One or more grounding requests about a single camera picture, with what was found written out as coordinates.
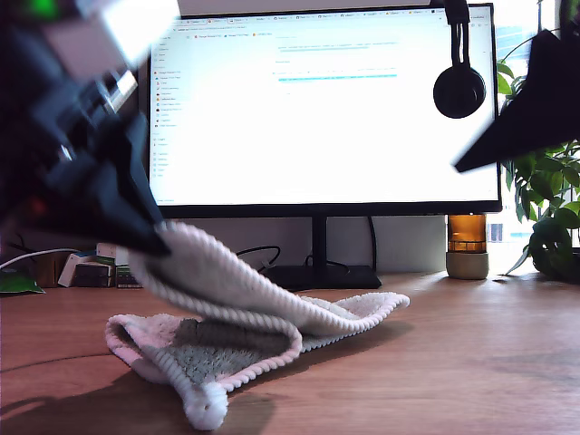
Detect white fluffy tea towel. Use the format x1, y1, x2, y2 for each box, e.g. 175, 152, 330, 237
104, 220, 411, 431

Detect small dark box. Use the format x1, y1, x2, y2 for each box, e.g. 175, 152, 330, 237
73, 264, 114, 288

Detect green label box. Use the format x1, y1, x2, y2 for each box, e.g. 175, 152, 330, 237
115, 265, 141, 290

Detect black headphones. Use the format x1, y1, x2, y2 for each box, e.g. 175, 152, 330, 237
432, 0, 488, 121

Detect brown cardboard box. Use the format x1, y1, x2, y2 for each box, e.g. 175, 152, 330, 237
34, 251, 69, 289

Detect green packet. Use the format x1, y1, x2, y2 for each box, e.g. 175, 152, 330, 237
0, 266, 46, 295

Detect green leafy houseplant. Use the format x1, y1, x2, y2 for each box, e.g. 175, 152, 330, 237
496, 0, 580, 285

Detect amber bottle with pale base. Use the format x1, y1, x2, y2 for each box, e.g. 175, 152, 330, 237
445, 214, 491, 280

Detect black monitor with bright screen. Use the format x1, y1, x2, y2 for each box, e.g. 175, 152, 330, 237
143, 3, 504, 291

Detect white cable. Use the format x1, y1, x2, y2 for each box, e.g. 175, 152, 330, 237
0, 247, 81, 271

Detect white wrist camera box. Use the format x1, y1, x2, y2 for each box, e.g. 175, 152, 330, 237
44, 0, 182, 81

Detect black usb cable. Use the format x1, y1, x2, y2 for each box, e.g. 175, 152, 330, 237
235, 245, 353, 291

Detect thin dark cable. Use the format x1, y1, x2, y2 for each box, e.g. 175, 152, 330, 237
0, 352, 110, 373

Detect black monitor power cable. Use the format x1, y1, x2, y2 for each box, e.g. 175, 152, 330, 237
367, 216, 379, 273

